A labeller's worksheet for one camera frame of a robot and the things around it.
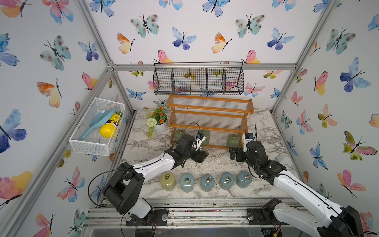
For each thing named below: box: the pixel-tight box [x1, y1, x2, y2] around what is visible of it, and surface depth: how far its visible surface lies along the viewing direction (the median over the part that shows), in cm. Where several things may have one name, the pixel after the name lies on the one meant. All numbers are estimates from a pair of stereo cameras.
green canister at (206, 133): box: [198, 129, 211, 146], surface depth 98 cm
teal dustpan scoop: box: [79, 108, 117, 140], surface depth 70 cm
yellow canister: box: [159, 171, 176, 191], surface depth 80 cm
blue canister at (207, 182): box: [200, 173, 216, 193], surface depth 80 cm
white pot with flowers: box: [146, 106, 169, 139], surface depth 100 cm
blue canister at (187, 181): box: [180, 173, 195, 194], surface depth 80 cm
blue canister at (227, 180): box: [220, 172, 235, 191], surface depth 81 cm
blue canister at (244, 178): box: [235, 170, 253, 189], surface depth 81 cm
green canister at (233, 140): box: [226, 133, 240, 148], surface depth 95 cm
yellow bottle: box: [99, 110, 123, 139], surface depth 71 cm
